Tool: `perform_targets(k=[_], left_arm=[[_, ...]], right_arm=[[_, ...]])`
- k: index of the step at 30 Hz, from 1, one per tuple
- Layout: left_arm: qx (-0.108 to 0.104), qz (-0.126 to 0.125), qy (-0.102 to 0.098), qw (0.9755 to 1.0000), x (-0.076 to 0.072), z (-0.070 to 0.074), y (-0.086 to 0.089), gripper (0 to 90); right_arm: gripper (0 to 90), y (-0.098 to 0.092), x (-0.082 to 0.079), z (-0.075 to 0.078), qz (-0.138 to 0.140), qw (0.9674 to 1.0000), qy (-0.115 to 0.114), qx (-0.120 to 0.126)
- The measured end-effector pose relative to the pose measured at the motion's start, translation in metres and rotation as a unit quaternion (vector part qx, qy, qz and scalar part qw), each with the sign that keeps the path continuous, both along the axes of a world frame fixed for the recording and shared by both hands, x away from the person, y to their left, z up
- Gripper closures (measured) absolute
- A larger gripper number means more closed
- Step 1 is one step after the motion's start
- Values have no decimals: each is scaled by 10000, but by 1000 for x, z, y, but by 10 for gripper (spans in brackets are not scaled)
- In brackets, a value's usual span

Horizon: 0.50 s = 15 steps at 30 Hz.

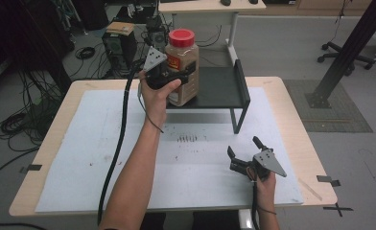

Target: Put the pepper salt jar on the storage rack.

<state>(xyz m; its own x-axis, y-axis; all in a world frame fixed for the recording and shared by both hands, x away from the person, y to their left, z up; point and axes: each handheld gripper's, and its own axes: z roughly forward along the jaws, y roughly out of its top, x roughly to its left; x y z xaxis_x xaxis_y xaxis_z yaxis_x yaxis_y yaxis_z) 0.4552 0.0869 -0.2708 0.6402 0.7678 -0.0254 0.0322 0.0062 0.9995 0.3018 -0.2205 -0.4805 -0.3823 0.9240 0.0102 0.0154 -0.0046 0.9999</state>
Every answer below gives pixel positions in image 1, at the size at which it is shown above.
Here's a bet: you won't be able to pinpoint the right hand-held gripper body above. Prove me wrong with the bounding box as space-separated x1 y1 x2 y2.
229 149 288 181

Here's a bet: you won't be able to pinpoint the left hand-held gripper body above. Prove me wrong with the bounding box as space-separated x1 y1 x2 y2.
142 46 190 90

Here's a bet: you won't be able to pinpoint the red lid seasoning jar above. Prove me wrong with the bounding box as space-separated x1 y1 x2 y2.
164 28 200 107

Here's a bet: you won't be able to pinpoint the black metal shelf rack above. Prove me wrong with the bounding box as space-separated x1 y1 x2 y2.
165 58 251 135

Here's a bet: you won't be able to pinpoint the person's left hand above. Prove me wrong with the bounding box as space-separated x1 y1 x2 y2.
137 70 182 128

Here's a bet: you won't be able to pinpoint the person's right hand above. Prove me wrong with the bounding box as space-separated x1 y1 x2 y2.
247 171 277 209

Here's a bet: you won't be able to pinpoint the white foam board mat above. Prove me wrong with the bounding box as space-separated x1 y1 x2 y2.
35 87 305 214

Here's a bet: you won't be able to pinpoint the black computer tower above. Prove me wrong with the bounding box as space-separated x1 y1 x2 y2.
102 30 138 72

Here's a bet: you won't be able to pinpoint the brown cardboard box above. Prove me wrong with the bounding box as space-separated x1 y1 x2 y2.
106 21 135 36

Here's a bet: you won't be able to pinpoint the white table leg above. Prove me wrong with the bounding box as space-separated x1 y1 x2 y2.
239 209 254 230

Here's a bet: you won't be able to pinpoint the black tape strip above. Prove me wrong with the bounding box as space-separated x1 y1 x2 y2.
316 174 341 188
19 164 43 174

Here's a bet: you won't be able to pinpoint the light wood desk white legs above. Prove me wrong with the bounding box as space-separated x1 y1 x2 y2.
157 0 268 68

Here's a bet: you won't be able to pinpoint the person's dark trousers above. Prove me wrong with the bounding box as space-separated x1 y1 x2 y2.
140 210 242 230

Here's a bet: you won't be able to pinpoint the grey floor mat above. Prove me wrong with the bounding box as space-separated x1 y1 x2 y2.
283 79 374 133

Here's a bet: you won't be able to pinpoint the black tape cross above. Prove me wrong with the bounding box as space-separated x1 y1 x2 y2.
322 202 354 218

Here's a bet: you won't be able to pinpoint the black office chair base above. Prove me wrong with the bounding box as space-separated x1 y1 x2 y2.
317 41 376 77

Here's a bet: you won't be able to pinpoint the dark curtain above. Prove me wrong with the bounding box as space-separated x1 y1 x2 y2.
0 0 77 95

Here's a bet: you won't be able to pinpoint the thin black wire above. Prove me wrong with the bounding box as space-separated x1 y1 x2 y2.
137 81 165 134

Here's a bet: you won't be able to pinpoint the open frame computer tower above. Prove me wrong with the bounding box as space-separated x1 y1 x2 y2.
145 14 170 52

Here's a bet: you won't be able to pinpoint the thick black gripper cable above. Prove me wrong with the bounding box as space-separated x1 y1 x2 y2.
96 58 146 226

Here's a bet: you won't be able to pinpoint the coiled black cable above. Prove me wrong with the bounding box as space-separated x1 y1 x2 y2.
75 46 96 60

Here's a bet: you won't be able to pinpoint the black metal post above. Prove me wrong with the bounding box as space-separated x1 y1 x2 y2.
305 0 376 109

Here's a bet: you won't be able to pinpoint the tangle of black floor cables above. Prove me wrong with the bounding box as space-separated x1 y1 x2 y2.
0 70 64 152

